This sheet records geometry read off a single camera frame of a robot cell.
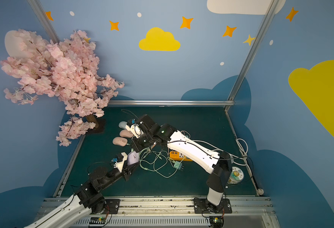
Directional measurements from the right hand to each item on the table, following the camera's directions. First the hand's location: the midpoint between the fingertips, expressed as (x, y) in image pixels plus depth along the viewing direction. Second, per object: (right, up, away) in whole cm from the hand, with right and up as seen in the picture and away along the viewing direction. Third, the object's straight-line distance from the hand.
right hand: (134, 143), depth 71 cm
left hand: (0, -9, +4) cm, 10 cm away
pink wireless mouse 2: (-17, -3, +27) cm, 32 cm away
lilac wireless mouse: (-1, -7, 0) cm, 7 cm away
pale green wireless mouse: (-19, +8, +39) cm, 44 cm away
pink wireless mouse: (-14, +2, +32) cm, 35 cm away
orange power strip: (+22, -11, +20) cm, 32 cm away
